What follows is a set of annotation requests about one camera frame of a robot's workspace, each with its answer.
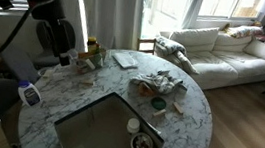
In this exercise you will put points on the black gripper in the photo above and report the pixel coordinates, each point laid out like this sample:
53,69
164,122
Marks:
49,7

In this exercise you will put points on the white bottle blue label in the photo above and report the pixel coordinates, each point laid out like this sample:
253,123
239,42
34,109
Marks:
28,95

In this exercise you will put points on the yellow jar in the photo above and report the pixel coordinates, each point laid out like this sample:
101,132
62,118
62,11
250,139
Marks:
92,44

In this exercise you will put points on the black office chair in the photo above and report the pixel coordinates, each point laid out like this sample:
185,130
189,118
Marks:
42,59

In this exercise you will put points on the white cup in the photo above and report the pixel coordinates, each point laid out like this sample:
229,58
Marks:
81,66

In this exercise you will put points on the white oblong item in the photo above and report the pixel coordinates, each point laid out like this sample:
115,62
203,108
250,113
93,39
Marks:
90,64

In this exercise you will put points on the white wooden block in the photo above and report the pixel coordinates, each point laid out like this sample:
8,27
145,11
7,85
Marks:
48,73

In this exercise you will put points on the green packet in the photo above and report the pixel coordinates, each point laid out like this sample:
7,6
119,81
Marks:
97,60

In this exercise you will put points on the light wooden block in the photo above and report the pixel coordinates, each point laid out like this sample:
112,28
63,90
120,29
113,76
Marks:
159,113
178,107
88,82

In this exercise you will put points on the white curtain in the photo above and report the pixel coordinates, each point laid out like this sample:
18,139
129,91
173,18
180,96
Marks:
112,11

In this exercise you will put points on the white flat pad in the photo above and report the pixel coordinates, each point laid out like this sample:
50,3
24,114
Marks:
125,60

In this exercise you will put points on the wooden chair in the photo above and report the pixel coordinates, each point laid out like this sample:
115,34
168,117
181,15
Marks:
147,40

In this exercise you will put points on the orange object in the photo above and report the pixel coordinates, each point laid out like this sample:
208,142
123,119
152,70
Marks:
144,89

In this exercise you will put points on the grey patterned cloth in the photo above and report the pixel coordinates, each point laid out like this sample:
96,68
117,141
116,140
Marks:
160,82

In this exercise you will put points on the grey patterned blanket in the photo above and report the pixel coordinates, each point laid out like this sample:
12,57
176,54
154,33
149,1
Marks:
171,45

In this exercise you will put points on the white jar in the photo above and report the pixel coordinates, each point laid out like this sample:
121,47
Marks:
133,126

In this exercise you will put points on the green round lid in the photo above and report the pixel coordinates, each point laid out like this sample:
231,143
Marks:
158,103

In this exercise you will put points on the white bowl with food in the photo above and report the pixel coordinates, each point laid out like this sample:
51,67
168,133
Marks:
142,145

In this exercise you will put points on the white sofa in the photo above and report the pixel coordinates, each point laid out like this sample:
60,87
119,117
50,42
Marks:
227,66

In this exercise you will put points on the window frame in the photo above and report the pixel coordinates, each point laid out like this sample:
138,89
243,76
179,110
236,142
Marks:
229,17

